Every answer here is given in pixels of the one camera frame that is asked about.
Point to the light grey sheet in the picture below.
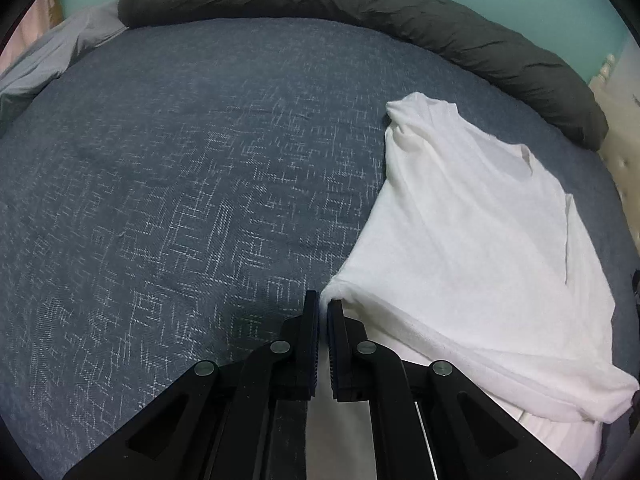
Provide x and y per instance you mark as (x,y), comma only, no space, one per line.
(45,55)

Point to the blue patterned bedspread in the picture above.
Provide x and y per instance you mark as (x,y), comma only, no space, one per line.
(175,185)

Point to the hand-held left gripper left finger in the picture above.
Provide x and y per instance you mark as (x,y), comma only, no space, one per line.
(311,330)

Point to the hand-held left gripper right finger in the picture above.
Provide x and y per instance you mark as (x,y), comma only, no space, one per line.
(334,340)

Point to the cream tufted headboard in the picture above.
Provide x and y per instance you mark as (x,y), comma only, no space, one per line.
(627,160)

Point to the white long-sleeve shirt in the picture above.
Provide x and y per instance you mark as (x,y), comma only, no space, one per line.
(465,240)

